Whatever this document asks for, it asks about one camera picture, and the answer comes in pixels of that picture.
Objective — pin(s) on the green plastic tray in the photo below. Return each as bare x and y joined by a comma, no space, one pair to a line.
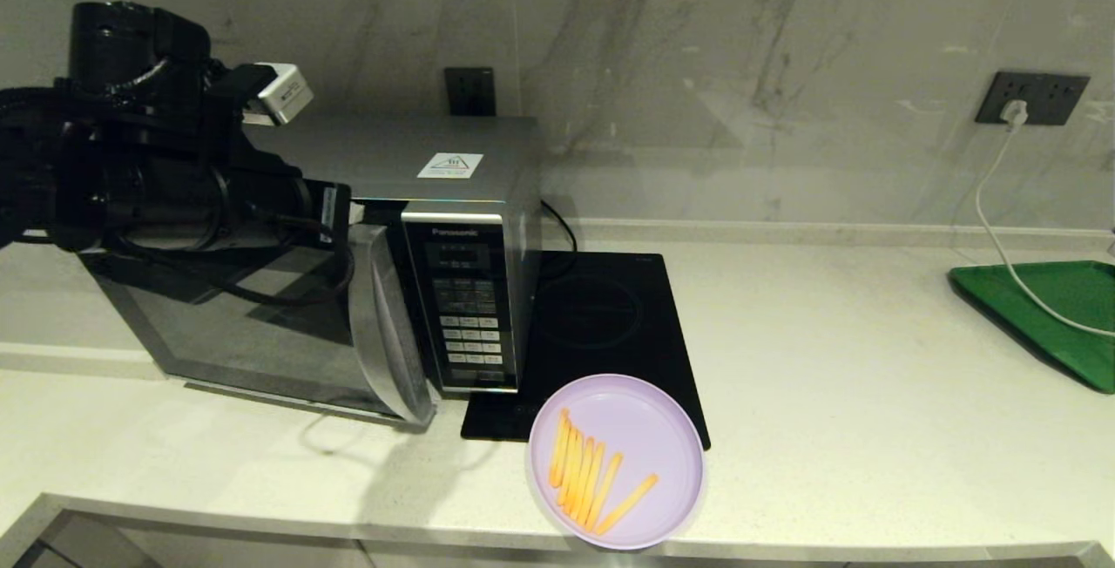
1071,324

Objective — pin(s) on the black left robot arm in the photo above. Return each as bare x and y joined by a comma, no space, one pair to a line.
104,158

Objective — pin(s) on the small black wall socket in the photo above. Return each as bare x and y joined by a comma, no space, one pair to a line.
469,91

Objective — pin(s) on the black induction cooktop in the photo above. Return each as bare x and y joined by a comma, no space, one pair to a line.
610,315

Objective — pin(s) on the lilac round plate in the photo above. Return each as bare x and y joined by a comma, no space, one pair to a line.
645,429

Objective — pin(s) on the white warning sticker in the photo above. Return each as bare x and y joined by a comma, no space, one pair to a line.
449,165

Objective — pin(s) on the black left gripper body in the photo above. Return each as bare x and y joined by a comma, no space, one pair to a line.
279,206

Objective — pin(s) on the black microwave control panel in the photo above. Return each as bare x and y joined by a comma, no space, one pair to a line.
462,289

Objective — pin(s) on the white power plug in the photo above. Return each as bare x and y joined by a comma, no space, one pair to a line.
1013,113

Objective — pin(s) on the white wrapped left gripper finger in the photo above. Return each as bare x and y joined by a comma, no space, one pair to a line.
358,212

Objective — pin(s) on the wide black wall socket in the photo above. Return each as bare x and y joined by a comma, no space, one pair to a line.
1058,98

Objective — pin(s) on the silver Panasonic microwave oven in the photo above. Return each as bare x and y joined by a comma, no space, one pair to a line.
392,150

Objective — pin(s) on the orange french fry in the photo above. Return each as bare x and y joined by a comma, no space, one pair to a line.
584,472
593,476
627,504
604,490
567,459
557,446
575,468

